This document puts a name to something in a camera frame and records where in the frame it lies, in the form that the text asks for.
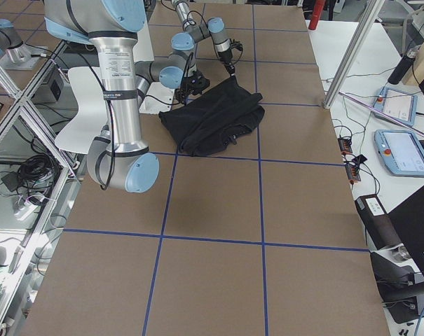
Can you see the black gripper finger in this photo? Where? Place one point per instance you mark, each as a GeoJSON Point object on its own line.
{"type": "Point", "coordinates": [230, 68]}

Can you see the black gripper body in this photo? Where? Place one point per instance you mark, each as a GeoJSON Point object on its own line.
{"type": "Point", "coordinates": [227, 58]}
{"type": "Point", "coordinates": [186, 85]}

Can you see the black graphic t-shirt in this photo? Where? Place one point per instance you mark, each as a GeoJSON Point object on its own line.
{"type": "Point", "coordinates": [216, 119]}

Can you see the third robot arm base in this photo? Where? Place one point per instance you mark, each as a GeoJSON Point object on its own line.
{"type": "Point", "coordinates": [14, 53]}

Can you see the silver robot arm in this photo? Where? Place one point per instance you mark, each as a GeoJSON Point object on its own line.
{"type": "Point", "coordinates": [213, 28]}
{"type": "Point", "coordinates": [119, 157]}

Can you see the red bottle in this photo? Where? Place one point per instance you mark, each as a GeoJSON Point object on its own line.
{"type": "Point", "coordinates": [316, 14]}

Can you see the white plastic chair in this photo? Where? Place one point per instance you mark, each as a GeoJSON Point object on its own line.
{"type": "Point", "coordinates": [78, 134]}

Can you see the orange terminal block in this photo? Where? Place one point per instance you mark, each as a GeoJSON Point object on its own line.
{"type": "Point", "coordinates": [350, 162]}

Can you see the grey electrical box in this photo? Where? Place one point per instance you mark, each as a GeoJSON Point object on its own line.
{"type": "Point", "coordinates": [50, 89]}

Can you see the far blue teach pendant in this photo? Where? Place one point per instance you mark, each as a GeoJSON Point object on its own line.
{"type": "Point", "coordinates": [397, 104]}

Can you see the blue teach pendant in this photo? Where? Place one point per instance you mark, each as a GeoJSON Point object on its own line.
{"type": "Point", "coordinates": [401, 152]}
{"type": "Point", "coordinates": [397, 104]}

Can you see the black water bottle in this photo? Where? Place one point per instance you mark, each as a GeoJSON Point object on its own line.
{"type": "Point", "coordinates": [404, 65]}

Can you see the near blue teach pendant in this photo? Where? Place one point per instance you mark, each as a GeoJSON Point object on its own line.
{"type": "Point", "coordinates": [401, 152]}

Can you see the white power strip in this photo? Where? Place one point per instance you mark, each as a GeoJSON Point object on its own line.
{"type": "Point", "coordinates": [26, 205]}

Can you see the black monitor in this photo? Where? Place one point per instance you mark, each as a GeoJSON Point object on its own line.
{"type": "Point", "coordinates": [401, 290]}

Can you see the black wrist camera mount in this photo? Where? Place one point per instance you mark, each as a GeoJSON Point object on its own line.
{"type": "Point", "coordinates": [234, 44]}

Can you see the aluminium frame post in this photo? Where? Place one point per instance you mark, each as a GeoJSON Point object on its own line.
{"type": "Point", "coordinates": [363, 28]}

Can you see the aluminium frame rail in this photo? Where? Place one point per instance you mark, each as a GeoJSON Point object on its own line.
{"type": "Point", "coordinates": [23, 107]}

